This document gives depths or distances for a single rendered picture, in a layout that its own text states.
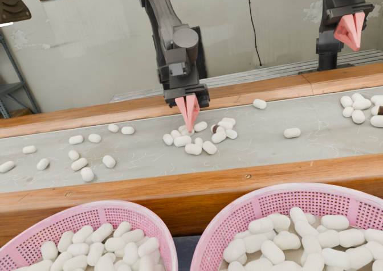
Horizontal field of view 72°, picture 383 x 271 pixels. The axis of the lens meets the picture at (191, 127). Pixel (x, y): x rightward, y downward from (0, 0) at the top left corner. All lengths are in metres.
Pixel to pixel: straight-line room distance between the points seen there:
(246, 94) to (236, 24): 1.92
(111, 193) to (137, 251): 0.11
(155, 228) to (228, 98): 0.44
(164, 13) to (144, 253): 0.58
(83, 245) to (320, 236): 0.32
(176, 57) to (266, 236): 0.37
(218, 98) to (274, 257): 0.48
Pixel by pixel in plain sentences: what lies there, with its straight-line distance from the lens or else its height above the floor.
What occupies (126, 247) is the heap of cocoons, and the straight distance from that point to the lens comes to 0.40.
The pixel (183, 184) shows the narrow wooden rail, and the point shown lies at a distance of 0.43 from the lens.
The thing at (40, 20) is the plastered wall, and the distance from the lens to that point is 2.92.
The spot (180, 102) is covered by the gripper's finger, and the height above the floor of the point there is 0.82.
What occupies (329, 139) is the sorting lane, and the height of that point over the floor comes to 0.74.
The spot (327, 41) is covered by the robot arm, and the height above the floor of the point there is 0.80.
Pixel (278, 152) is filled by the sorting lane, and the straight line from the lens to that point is 0.52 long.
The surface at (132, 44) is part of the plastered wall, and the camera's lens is 2.67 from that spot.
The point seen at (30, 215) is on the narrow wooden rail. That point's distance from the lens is 0.54.
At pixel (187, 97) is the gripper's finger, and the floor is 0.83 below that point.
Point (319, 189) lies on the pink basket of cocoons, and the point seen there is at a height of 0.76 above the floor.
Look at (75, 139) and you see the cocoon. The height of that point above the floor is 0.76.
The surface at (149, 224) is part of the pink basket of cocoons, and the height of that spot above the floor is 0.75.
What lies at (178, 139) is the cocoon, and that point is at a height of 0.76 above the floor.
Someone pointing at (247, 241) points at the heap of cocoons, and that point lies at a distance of 0.37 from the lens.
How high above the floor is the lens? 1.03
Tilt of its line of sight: 27 degrees down
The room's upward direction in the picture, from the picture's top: 11 degrees counter-clockwise
